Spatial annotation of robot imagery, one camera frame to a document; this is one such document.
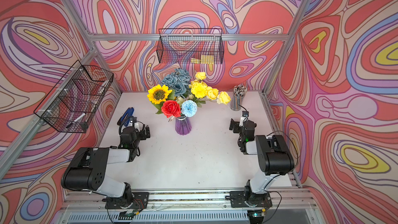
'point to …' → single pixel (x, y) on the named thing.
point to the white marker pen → (76, 119)
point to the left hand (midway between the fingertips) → (141, 126)
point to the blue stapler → (125, 118)
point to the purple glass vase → (183, 125)
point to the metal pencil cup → (240, 92)
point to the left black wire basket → (71, 104)
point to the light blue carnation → (188, 108)
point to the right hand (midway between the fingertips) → (239, 122)
